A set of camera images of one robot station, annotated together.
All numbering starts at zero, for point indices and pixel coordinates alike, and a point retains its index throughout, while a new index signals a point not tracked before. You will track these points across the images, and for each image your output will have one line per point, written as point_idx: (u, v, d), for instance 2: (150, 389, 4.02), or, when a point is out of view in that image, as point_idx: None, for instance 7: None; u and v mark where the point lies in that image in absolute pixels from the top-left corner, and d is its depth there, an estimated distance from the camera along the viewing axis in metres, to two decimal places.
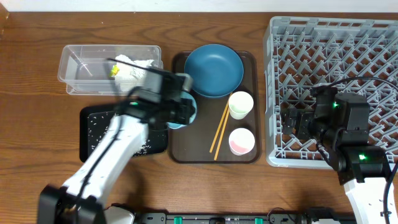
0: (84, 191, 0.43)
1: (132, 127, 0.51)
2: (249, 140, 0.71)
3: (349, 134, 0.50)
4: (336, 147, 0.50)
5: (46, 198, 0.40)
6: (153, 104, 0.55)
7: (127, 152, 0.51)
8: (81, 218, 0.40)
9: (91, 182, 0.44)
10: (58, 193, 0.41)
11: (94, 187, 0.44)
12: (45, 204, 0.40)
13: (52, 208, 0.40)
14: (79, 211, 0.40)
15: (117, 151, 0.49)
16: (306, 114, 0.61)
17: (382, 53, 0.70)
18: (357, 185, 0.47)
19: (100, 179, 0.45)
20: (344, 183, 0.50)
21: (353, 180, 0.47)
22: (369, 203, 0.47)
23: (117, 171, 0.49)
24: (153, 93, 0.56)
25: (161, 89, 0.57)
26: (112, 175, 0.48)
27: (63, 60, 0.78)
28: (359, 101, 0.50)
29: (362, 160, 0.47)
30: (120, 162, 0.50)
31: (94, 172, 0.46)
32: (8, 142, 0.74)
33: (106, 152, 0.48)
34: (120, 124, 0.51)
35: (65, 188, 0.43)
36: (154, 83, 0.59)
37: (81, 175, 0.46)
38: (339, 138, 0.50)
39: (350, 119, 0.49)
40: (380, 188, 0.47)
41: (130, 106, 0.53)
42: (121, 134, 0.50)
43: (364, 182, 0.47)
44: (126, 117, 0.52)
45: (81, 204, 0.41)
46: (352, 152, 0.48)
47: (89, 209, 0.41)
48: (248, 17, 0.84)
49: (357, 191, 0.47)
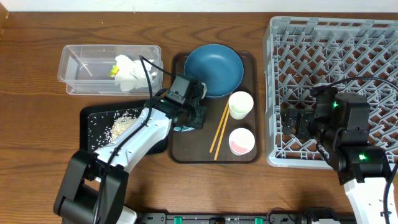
0: (113, 162, 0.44)
1: (161, 119, 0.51)
2: (249, 140, 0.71)
3: (349, 134, 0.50)
4: (336, 147, 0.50)
5: (77, 160, 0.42)
6: (178, 106, 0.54)
7: (150, 140, 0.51)
8: (107, 183, 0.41)
9: (119, 155, 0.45)
10: (88, 158, 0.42)
11: (122, 160, 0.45)
12: (74, 166, 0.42)
13: (81, 170, 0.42)
14: (106, 178, 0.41)
15: (145, 135, 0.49)
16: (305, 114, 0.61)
17: (382, 54, 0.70)
18: (356, 185, 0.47)
19: (127, 154, 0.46)
20: (344, 183, 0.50)
21: (353, 180, 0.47)
22: (369, 203, 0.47)
23: (141, 153, 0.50)
24: (179, 96, 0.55)
25: (187, 94, 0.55)
26: (137, 156, 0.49)
27: (63, 59, 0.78)
28: (360, 102, 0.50)
29: (362, 160, 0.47)
30: (145, 146, 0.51)
31: (122, 146, 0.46)
32: (9, 143, 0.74)
33: (134, 134, 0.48)
34: (151, 112, 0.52)
35: (96, 155, 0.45)
36: (181, 86, 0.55)
37: (110, 146, 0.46)
38: (339, 138, 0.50)
39: (350, 120, 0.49)
40: (380, 188, 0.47)
41: (159, 103, 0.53)
42: (150, 121, 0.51)
43: (364, 182, 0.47)
44: (155, 110, 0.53)
45: (109, 172, 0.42)
46: (352, 152, 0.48)
47: (116, 177, 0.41)
48: (248, 17, 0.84)
49: (357, 191, 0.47)
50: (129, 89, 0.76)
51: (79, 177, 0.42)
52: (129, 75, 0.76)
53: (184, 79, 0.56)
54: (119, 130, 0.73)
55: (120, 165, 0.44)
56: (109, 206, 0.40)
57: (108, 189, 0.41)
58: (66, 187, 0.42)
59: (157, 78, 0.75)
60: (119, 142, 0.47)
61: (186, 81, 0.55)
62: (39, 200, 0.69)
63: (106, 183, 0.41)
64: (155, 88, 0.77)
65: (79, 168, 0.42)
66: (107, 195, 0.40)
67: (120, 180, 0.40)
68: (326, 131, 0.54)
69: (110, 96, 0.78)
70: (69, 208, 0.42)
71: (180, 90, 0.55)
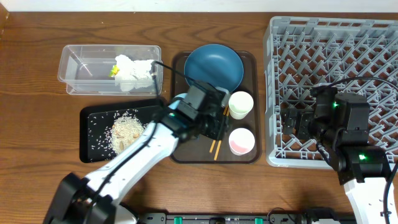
0: (102, 190, 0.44)
1: (165, 137, 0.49)
2: (247, 140, 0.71)
3: (349, 134, 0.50)
4: (336, 147, 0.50)
5: (68, 185, 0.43)
6: (188, 120, 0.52)
7: (151, 160, 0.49)
8: (93, 213, 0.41)
9: (111, 182, 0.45)
10: (78, 184, 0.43)
11: (113, 188, 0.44)
12: (64, 190, 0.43)
13: (69, 196, 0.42)
14: (92, 209, 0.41)
15: (143, 158, 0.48)
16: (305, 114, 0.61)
17: (382, 53, 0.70)
18: (357, 185, 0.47)
19: (120, 182, 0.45)
20: (344, 183, 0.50)
21: (353, 180, 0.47)
22: (369, 203, 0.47)
23: (139, 175, 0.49)
24: (191, 109, 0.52)
25: (200, 106, 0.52)
26: (134, 179, 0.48)
27: (63, 59, 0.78)
28: (360, 101, 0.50)
29: (362, 160, 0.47)
30: (145, 168, 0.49)
31: (117, 172, 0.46)
32: (9, 143, 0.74)
33: (132, 156, 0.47)
34: (153, 132, 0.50)
35: (87, 180, 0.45)
36: (195, 98, 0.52)
37: (104, 171, 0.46)
38: (339, 138, 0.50)
39: (350, 119, 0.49)
40: (380, 188, 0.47)
41: (167, 117, 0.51)
42: (152, 142, 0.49)
43: (364, 182, 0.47)
44: (162, 124, 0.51)
45: (96, 202, 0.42)
46: (352, 152, 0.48)
47: (103, 210, 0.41)
48: (248, 17, 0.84)
49: (358, 192, 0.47)
50: (130, 89, 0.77)
51: (68, 202, 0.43)
52: (129, 75, 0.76)
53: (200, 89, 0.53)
54: (119, 130, 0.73)
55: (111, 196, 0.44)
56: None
57: (92, 218, 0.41)
58: (56, 208, 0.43)
59: (157, 78, 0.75)
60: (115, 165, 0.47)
61: (201, 92, 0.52)
62: (38, 200, 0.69)
63: (92, 211, 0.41)
64: (154, 88, 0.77)
65: (69, 191, 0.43)
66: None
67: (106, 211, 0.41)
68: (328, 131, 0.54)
69: (110, 96, 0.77)
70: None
71: (193, 102, 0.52)
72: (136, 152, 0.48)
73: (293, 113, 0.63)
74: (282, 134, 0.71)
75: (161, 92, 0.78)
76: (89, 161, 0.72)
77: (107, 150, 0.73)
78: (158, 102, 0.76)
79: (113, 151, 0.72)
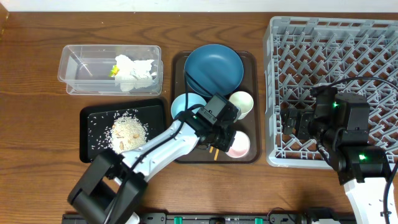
0: (135, 168, 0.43)
1: (189, 135, 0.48)
2: (242, 144, 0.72)
3: (349, 135, 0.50)
4: (336, 147, 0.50)
5: (103, 158, 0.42)
6: (208, 126, 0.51)
7: (176, 152, 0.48)
8: (126, 188, 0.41)
9: (143, 162, 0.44)
10: (114, 158, 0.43)
11: (144, 169, 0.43)
12: (100, 162, 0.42)
13: (105, 169, 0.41)
14: (127, 183, 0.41)
15: (171, 149, 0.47)
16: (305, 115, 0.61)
17: (382, 54, 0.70)
18: (357, 185, 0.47)
19: (151, 164, 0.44)
20: (344, 183, 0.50)
21: (353, 180, 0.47)
22: (369, 203, 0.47)
23: (163, 163, 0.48)
24: (211, 116, 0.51)
25: (219, 115, 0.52)
26: (159, 166, 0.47)
27: (63, 59, 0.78)
28: (359, 102, 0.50)
29: (362, 160, 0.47)
30: (170, 158, 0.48)
31: (148, 154, 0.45)
32: (9, 143, 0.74)
33: (161, 144, 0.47)
34: (181, 126, 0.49)
35: (122, 157, 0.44)
36: (216, 106, 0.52)
37: (136, 150, 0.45)
38: (339, 138, 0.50)
39: (350, 119, 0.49)
40: (380, 188, 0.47)
41: (190, 118, 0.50)
42: (179, 135, 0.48)
43: (363, 182, 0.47)
44: (185, 124, 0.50)
45: (130, 177, 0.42)
46: (352, 152, 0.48)
47: (137, 185, 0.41)
48: (248, 17, 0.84)
49: (358, 192, 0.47)
50: (130, 89, 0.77)
51: (101, 175, 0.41)
52: (129, 75, 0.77)
53: (221, 99, 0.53)
54: (119, 130, 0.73)
55: (142, 175, 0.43)
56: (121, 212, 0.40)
57: (126, 193, 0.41)
58: (86, 181, 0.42)
59: (157, 78, 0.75)
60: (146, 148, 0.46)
61: (223, 102, 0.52)
62: (39, 200, 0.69)
63: (126, 186, 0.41)
64: (155, 88, 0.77)
65: (104, 165, 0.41)
66: (124, 200, 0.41)
67: (141, 186, 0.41)
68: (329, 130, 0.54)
69: (110, 96, 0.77)
70: (84, 200, 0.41)
71: (214, 109, 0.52)
72: (165, 140, 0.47)
73: (293, 113, 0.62)
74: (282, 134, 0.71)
75: (161, 92, 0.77)
76: (89, 161, 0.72)
77: None
78: (158, 102, 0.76)
79: None
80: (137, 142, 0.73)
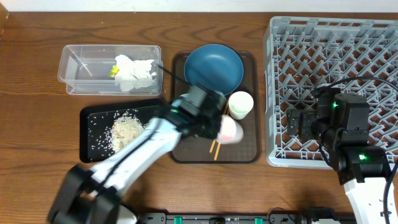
0: (107, 181, 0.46)
1: (168, 132, 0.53)
2: (231, 126, 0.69)
3: (348, 135, 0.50)
4: (336, 147, 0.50)
5: (73, 178, 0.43)
6: (189, 117, 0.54)
7: (153, 153, 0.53)
8: (98, 206, 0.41)
9: (117, 173, 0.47)
10: (84, 175, 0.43)
11: (116, 180, 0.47)
12: (70, 181, 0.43)
13: (75, 188, 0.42)
14: (99, 198, 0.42)
15: (147, 151, 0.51)
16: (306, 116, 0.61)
17: (382, 54, 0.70)
18: (357, 185, 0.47)
19: (125, 173, 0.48)
20: (344, 183, 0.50)
21: (353, 180, 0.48)
22: (369, 203, 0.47)
23: (142, 166, 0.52)
24: (192, 106, 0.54)
25: (201, 104, 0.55)
26: (137, 170, 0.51)
27: (63, 59, 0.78)
28: (359, 101, 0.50)
29: (362, 160, 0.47)
30: (148, 160, 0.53)
31: (121, 165, 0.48)
32: (9, 142, 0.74)
33: (137, 147, 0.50)
34: (157, 126, 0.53)
35: (92, 172, 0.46)
36: (196, 96, 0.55)
37: (106, 163, 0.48)
38: (339, 138, 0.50)
39: (350, 119, 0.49)
40: (380, 188, 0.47)
41: (170, 112, 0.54)
42: (155, 135, 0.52)
43: (364, 182, 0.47)
44: (165, 121, 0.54)
45: (101, 193, 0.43)
46: (352, 152, 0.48)
47: (109, 200, 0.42)
48: (249, 17, 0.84)
49: (359, 192, 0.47)
50: (130, 89, 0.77)
51: (73, 194, 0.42)
52: (129, 75, 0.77)
53: (201, 90, 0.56)
54: (119, 130, 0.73)
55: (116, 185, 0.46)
56: None
57: (98, 210, 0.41)
58: (60, 201, 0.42)
59: (157, 78, 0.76)
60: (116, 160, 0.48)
61: (203, 91, 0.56)
62: (38, 200, 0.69)
63: (97, 204, 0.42)
64: (155, 88, 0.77)
65: (75, 184, 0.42)
66: (97, 216, 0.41)
67: (112, 203, 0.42)
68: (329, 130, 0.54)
69: (110, 96, 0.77)
70: (62, 220, 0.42)
71: (194, 100, 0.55)
72: (141, 143, 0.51)
73: (295, 114, 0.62)
74: (282, 134, 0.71)
75: (161, 92, 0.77)
76: (89, 161, 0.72)
77: (107, 150, 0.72)
78: (158, 102, 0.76)
79: (113, 151, 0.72)
80: None
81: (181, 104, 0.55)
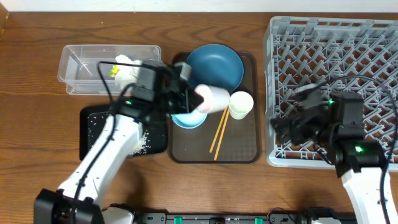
0: (81, 194, 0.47)
1: (127, 127, 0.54)
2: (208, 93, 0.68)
3: (344, 129, 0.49)
4: (333, 141, 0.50)
5: (43, 203, 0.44)
6: (147, 102, 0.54)
7: (125, 147, 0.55)
8: (78, 219, 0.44)
9: (86, 185, 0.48)
10: (54, 198, 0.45)
11: (89, 190, 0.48)
12: (41, 208, 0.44)
13: (48, 211, 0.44)
14: (76, 214, 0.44)
15: (111, 152, 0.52)
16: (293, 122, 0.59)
17: (382, 53, 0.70)
18: (354, 174, 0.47)
19: (94, 181, 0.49)
20: (341, 176, 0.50)
21: (351, 170, 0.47)
22: (367, 192, 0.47)
23: (113, 166, 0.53)
24: (146, 92, 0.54)
25: (154, 85, 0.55)
26: (109, 172, 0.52)
27: (63, 60, 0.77)
28: (354, 97, 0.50)
29: (359, 152, 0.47)
30: (115, 159, 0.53)
31: (88, 173, 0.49)
32: (8, 143, 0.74)
33: (101, 152, 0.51)
34: (115, 125, 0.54)
35: (61, 191, 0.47)
36: (147, 80, 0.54)
37: (74, 178, 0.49)
38: (335, 132, 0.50)
39: (345, 114, 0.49)
40: (375, 177, 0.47)
41: (125, 106, 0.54)
42: (115, 135, 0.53)
43: (360, 172, 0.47)
44: (122, 116, 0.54)
45: (78, 206, 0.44)
46: (347, 145, 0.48)
47: (86, 212, 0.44)
48: (248, 17, 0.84)
49: (356, 182, 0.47)
50: None
51: (49, 217, 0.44)
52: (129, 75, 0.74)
53: (148, 69, 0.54)
54: None
55: (91, 195, 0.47)
56: None
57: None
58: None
59: None
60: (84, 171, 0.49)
61: (150, 70, 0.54)
62: None
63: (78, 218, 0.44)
64: None
65: (47, 208, 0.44)
66: None
67: (90, 213, 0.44)
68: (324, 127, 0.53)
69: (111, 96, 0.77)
70: None
71: (145, 84, 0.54)
72: (102, 147, 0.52)
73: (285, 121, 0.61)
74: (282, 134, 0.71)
75: None
76: None
77: None
78: None
79: None
80: None
81: (135, 93, 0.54)
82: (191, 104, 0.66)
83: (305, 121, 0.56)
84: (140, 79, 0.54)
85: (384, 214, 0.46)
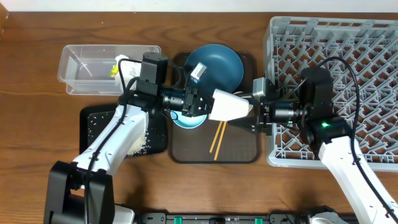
0: (93, 167, 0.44)
1: (136, 114, 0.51)
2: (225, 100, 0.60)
3: (315, 110, 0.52)
4: (305, 122, 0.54)
5: (56, 173, 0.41)
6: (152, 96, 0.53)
7: (134, 132, 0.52)
8: (92, 189, 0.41)
9: (99, 159, 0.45)
10: (68, 168, 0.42)
11: (102, 163, 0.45)
12: (55, 179, 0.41)
13: (63, 182, 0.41)
14: (90, 184, 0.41)
15: (122, 134, 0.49)
16: (265, 114, 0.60)
17: (382, 53, 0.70)
18: (326, 146, 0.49)
19: (107, 156, 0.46)
20: (318, 154, 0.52)
21: (322, 144, 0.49)
22: (341, 157, 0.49)
23: (122, 152, 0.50)
24: (150, 85, 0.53)
25: (158, 78, 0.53)
26: (119, 154, 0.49)
27: (63, 59, 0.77)
28: (322, 79, 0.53)
29: (326, 127, 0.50)
30: (125, 145, 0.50)
31: (101, 149, 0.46)
32: (8, 143, 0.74)
33: (111, 135, 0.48)
34: (125, 110, 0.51)
35: (75, 163, 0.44)
36: (150, 73, 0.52)
37: (86, 153, 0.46)
38: (307, 114, 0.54)
39: (314, 96, 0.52)
40: (346, 142, 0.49)
41: (132, 98, 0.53)
42: (126, 119, 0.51)
43: (330, 142, 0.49)
44: (130, 106, 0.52)
45: (91, 177, 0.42)
46: (316, 124, 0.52)
47: (99, 182, 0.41)
48: (249, 17, 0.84)
49: (328, 152, 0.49)
50: None
51: (63, 188, 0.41)
52: (129, 75, 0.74)
53: (152, 63, 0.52)
54: None
55: (102, 170, 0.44)
56: (98, 212, 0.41)
57: (94, 194, 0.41)
58: (51, 201, 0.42)
59: None
60: (94, 149, 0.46)
61: (152, 65, 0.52)
62: (39, 200, 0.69)
63: (92, 189, 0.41)
64: None
65: (61, 178, 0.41)
66: (95, 200, 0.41)
67: (104, 182, 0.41)
68: (296, 112, 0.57)
69: (111, 96, 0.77)
70: (60, 219, 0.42)
71: (149, 78, 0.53)
72: (113, 130, 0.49)
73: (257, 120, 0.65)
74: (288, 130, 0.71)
75: None
76: None
77: None
78: None
79: None
80: (137, 142, 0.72)
81: (139, 83, 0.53)
82: (203, 106, 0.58)
83: (278, 108, 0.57)
84: (145, 71, 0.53)
85: (361, 173, 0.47)
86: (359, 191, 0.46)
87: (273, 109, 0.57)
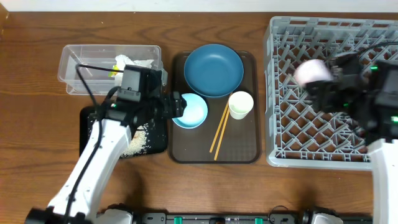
0: (72, 210, 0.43)
1: (114, 134, 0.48)
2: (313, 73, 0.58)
3: (387, 98, 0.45)
4: (370, 108, 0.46)
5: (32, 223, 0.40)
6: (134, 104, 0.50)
7: (114, 153, 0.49)
8: None
9: (77, 199, 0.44)
10: (43, 216, 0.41)
11: (81, 204, 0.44)
12: None
13: None
14: None
15: (99, 162, 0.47)
16: (330, 87, 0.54)
17: (382, 53, 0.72)
18: (384, 144, 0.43)
19: (85, 193, 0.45)
20: (369, 145, 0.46)
21: (380, 139, 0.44)
22: (393, 164, 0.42)
23: (102, 179, 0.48)
24: (132, 93, 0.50)
25: (142, 86, 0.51)
26: (100, 183, 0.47)
27: (63, 59, 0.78)
28: None
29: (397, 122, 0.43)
30: (104, 173, 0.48)
31: (78, 186, 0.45)
32: (8, 143, 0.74)
33: (88, 164, 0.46)
34: (102, 130, 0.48)
35: (51, 208, 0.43)
36: (132, 81, 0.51)
37: (63, 192, 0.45)
38: (372, 101, 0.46)
39: (388, 81, 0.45)
40: None
41: (110, 109, 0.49)
42: (103, 142, 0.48)
43: (392, 142, 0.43)
44: (107, 120, 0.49)
45: None
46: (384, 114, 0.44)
47: None
48: (249, 17, 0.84)
49: (384, 153, 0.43)
50: None
51: None
52: None
53: (134, 70, 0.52)
54: None
55: (81, 213, 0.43)
56: None
57: None
58: None
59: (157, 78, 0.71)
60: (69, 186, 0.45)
61: (135, 71, 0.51)
62: (38, 200, 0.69)
63: None
64: None
65: None
66: None
67: None
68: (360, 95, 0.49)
69: None
70: None
71: (132, 85, 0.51)
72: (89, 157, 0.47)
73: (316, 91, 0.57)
74: (296, 106, 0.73)
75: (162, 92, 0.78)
76: None
77: None
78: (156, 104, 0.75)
79: None
80: (137, 142, 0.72)
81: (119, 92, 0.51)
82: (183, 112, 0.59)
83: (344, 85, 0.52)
84: (127, 79, 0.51)
85: None
86: (395, 211, 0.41)
87: (339, 86, 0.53)
